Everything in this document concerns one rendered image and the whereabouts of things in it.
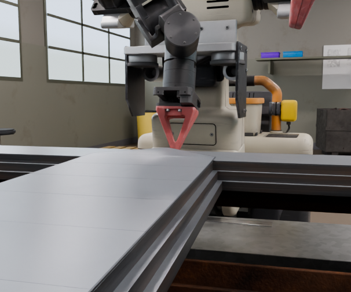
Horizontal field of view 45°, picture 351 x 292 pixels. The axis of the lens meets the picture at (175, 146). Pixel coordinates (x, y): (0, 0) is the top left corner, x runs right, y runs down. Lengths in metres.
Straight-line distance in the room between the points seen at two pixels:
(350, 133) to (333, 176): 6.13
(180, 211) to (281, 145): 0.91
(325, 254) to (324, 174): 0.23
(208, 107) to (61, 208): 0.75
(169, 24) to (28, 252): 0.50
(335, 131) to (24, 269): 6.46
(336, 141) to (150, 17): 5.99
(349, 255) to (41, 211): 0.54
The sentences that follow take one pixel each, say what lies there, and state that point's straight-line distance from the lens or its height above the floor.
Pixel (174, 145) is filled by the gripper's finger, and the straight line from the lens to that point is 0.73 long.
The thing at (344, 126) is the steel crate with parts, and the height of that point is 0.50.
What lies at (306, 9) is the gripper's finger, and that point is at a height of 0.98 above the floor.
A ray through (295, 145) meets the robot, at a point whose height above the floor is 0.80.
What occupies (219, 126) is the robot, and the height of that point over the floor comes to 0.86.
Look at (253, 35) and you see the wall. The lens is 8.00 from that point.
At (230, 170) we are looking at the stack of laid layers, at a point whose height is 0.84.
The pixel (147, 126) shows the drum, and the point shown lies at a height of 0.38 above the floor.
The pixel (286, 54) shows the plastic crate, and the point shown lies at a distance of 7.37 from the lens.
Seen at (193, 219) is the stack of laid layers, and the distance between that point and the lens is 0.37.
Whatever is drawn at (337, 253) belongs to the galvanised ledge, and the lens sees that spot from 0.75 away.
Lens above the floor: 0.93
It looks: 7 degrees down
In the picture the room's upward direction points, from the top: straight up
